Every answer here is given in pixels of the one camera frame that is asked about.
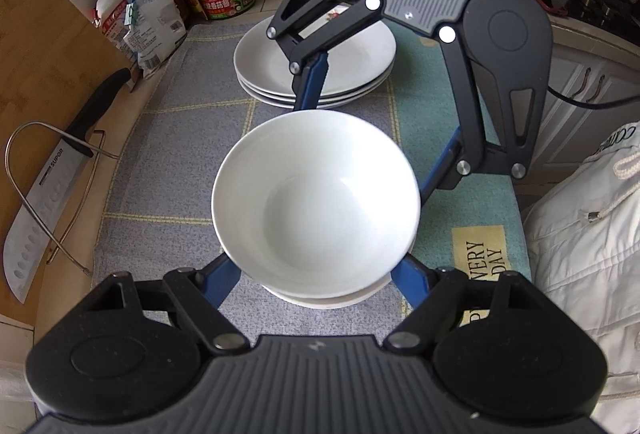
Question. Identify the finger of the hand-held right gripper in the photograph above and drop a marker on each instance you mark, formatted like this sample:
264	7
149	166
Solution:
309	84
442	164

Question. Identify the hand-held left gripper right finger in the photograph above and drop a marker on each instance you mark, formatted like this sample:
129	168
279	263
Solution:
412	284

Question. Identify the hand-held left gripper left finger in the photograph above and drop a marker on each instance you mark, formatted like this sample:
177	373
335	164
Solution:
220	286

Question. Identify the teal cloth mat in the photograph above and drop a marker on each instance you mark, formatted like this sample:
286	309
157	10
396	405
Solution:
480	214

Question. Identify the grey checked cloth mat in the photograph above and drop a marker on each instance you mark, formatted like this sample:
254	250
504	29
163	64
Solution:
175	164

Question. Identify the white printed plastic bag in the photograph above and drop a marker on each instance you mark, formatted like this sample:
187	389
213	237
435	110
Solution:
155	29

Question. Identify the white jacket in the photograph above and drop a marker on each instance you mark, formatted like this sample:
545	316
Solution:
585	284

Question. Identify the teal binder clips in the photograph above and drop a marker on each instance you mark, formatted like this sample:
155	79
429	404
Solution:
131	13

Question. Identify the red and white bag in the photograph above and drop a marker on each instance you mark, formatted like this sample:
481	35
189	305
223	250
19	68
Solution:
111	14

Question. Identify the wooden cutting board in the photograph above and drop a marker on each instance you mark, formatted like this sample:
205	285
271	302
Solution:
40	64

